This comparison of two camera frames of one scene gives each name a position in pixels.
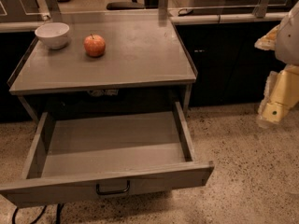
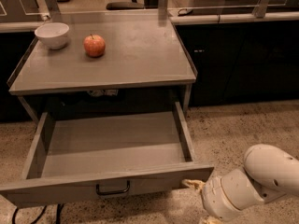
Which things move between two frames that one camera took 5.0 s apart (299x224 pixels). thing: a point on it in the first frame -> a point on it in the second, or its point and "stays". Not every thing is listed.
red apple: x=94 y=45 stays
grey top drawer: x=96 y=153 stays
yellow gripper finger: x=268 y=41 -> x=210 y=220
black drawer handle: x=112 y=191 stays
